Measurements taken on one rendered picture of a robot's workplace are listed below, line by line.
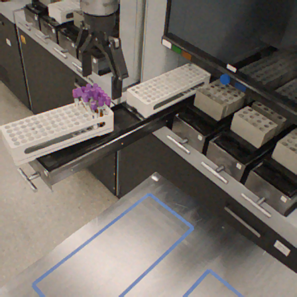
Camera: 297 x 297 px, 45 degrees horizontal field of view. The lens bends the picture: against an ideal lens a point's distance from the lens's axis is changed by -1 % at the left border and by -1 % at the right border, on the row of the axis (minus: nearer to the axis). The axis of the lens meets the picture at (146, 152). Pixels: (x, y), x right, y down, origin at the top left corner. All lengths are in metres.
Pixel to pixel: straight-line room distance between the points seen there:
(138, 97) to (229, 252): 0.54
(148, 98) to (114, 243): 0.50
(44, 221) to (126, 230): 1.09
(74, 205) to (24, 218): 0.25
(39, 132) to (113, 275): 0.43
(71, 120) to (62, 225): 0.92
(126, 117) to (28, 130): 0.32
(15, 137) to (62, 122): 0.13
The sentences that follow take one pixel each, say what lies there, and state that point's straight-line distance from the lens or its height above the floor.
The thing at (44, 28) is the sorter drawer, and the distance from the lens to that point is 1.77.
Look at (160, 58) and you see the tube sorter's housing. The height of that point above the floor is 0.90.
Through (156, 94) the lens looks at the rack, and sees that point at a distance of 1.16.
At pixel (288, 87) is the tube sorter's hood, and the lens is 0.98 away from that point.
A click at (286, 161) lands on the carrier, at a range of 1.07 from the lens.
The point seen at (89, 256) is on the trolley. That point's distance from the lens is 0.81.
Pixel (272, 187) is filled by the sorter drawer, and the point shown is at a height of 0.80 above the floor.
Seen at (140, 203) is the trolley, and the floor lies 0.82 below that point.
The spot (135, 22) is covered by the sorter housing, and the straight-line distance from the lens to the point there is 1.34.
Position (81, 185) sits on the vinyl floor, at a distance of 2.02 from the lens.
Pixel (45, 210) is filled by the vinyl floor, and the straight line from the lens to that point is 1.94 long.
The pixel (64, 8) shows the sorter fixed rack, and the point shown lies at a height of 0.86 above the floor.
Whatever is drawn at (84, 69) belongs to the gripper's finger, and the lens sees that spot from 1.05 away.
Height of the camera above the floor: 1.52
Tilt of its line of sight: 44 degrees down
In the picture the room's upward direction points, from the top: 5 degrees clockwise
